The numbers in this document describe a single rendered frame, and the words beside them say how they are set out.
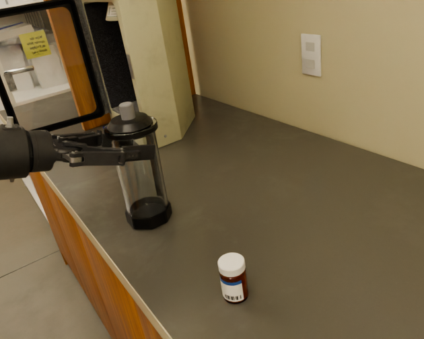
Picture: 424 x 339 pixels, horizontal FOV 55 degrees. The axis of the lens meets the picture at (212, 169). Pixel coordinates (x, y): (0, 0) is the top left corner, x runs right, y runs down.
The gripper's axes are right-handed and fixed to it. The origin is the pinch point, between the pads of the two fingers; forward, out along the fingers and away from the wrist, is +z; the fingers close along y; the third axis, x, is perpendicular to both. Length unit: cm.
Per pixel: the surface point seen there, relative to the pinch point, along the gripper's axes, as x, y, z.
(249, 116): 1, 30, 58
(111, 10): -27, 45, 13
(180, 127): 4.9, 32.9, 32.5
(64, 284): 111, 116, 22
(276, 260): 14.1, -30.4, 15.3
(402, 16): -33, -21, 52
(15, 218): 113, 211, 17
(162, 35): -22.0, 32.5, 23.1
